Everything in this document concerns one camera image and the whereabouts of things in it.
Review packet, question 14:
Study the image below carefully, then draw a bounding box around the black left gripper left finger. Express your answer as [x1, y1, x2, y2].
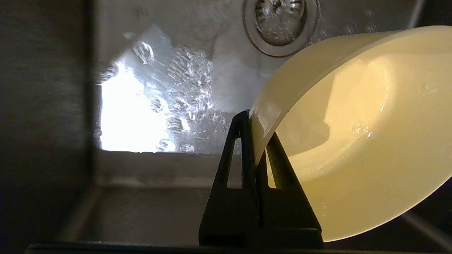
[198, 110, 261, 246]

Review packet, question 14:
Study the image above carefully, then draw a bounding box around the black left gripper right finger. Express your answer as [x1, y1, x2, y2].
[255, 132, 325, 247]

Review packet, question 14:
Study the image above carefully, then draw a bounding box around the yellow plastic bowl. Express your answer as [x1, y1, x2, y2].
[249, 25, 452, 243]

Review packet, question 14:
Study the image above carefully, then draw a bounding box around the stainless steel sink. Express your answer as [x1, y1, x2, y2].
[0, 0, 452, 247]

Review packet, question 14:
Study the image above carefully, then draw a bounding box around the round metal drain strainer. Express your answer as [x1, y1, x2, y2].
[242, 0, 321, 58]

